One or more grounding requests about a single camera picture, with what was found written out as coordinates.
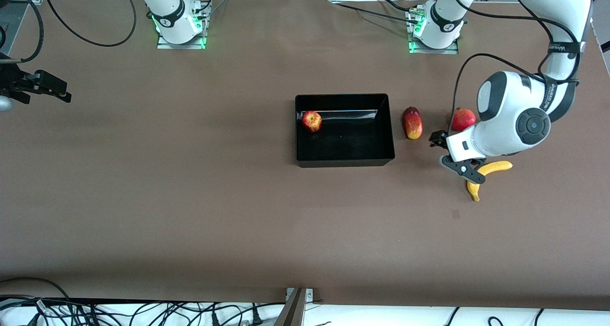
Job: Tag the red yellow apple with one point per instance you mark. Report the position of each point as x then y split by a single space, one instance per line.
312 121

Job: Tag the yellow banana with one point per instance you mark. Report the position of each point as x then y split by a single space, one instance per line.
500 166

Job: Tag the small metal bracket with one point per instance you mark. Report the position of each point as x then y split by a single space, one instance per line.
309 295

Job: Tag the red pomegranate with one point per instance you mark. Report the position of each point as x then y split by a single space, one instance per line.
462 120

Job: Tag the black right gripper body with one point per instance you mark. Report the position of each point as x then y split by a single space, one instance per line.
13 83

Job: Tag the dark grey camera beam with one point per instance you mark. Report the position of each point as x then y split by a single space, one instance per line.
293 311

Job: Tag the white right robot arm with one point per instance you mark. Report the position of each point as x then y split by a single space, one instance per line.
174 6

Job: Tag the black rectangular plastic box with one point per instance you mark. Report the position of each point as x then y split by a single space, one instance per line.
343 140

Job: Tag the red yellow mango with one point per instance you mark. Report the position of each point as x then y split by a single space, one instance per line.
412 123

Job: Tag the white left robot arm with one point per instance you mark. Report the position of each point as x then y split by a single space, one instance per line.
548 2

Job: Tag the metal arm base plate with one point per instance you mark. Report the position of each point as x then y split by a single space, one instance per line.
438 51
164 45

